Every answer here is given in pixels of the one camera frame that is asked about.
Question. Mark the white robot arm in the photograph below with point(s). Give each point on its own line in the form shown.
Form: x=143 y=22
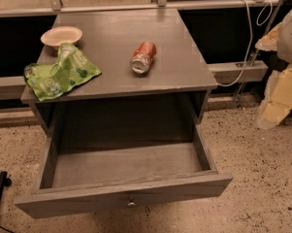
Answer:
x=284 y=42

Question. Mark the white paper bowl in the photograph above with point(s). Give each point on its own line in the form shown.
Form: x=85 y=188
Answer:
x=59 y=35

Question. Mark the grey metal rail frame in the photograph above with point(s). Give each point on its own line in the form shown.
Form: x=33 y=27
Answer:
x=23 y=22

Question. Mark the green chip bag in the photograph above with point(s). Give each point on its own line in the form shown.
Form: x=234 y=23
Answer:
x=71 y=69

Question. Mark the metal drawer knob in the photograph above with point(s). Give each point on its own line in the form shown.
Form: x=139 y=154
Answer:
x=131 y=203

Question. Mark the red coke can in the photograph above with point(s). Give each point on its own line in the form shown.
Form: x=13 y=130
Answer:
x=143 y=57

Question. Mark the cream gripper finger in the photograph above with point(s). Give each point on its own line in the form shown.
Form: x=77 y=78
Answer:
x=277 y=103
x=269 y=41

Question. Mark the thin metal rod stand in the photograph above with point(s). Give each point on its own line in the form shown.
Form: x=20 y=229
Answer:
x=250 y=59

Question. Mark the grey wooden cabinet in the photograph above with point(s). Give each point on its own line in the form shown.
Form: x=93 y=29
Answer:
x=120 y=102

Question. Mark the open grey top drawer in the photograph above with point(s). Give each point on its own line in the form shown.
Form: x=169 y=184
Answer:
x=83 y=175

